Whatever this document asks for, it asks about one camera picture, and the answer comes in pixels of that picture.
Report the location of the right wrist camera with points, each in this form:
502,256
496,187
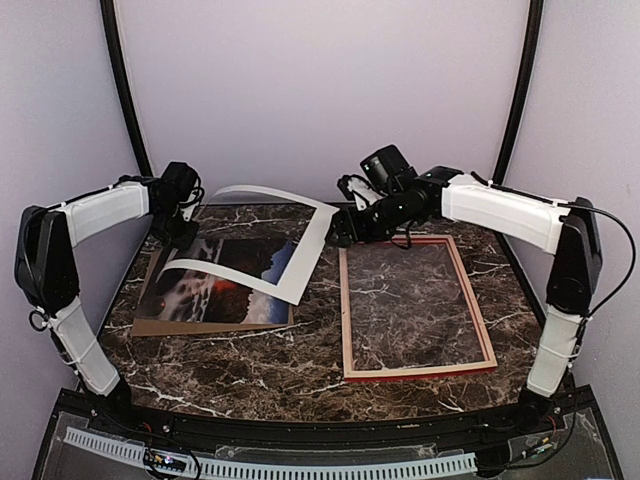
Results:
386,173

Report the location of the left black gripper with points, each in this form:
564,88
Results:
183,241

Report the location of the left black corner post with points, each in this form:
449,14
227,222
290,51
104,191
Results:
123,89

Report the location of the black corner post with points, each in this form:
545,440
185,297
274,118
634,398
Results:
523,79
123,89

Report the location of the brown cardboard backing board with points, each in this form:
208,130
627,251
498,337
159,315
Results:
200,329

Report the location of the red wooden picture frame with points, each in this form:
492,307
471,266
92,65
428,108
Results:
347,325

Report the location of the landscape photo print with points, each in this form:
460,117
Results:
263,258

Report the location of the black front rail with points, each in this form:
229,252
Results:
482,429

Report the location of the white slotted cable duct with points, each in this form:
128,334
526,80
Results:
127,452

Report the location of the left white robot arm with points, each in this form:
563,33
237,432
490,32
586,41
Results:
45,263

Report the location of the right black corner post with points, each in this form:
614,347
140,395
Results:
523,79

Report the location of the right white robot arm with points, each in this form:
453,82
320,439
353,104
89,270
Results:
565,230

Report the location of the clear acrylic sheet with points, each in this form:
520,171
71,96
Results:
410,305

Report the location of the white photo mat board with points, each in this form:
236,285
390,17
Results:
296,275

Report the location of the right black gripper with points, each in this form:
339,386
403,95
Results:
340,220

